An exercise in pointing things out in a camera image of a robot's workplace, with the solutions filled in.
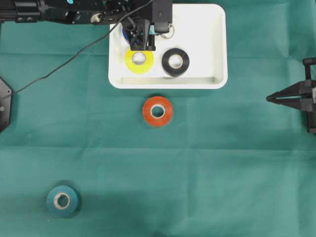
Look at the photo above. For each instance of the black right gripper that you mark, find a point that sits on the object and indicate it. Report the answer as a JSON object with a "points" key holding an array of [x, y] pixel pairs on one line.
{"points": [[305, 87]]}

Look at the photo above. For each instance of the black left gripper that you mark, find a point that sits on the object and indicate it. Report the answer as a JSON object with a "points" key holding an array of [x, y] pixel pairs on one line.
{"points": [[137, 28]]}

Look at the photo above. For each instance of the white tape roll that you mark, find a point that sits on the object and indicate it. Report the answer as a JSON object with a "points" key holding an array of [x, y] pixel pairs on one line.
{"points": [[169, 33]]}

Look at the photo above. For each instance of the yellow tape roll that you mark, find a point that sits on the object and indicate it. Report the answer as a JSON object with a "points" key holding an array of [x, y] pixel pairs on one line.
{"points": [[139, 62]]}

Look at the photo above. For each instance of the black tape roll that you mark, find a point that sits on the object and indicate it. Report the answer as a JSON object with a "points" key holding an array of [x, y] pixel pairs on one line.
{"points": [[175, 62]]}

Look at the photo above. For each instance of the blue tape roll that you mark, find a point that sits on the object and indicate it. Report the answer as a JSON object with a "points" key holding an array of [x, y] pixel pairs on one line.
{"points": [[125, 35]]}

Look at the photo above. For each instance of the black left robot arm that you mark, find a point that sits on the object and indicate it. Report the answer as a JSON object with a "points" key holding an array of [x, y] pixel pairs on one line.
{"points": [[77, 12]]}

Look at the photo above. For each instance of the white rectangular plastic case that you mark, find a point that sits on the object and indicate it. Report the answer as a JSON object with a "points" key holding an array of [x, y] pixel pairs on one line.
{"points": [[199, 30]]}

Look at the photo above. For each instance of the red tape roll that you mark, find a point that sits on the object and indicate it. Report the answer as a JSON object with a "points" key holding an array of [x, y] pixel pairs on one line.
{"points": [[157, 111]]}

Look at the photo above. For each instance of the teal tape roll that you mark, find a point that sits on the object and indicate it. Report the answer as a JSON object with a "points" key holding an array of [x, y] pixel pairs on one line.
{"points": [[62, 201]]}

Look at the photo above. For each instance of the green table cloth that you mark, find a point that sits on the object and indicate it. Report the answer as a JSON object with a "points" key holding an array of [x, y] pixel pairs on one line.
{"points": [[228, 164]]}

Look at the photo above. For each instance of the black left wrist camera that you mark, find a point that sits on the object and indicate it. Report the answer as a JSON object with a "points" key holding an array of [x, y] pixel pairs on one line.
{"points": [[162, 15]]}

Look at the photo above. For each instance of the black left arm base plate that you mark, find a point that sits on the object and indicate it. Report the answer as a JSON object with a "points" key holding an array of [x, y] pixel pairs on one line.
{"points": [[5, 105]]}

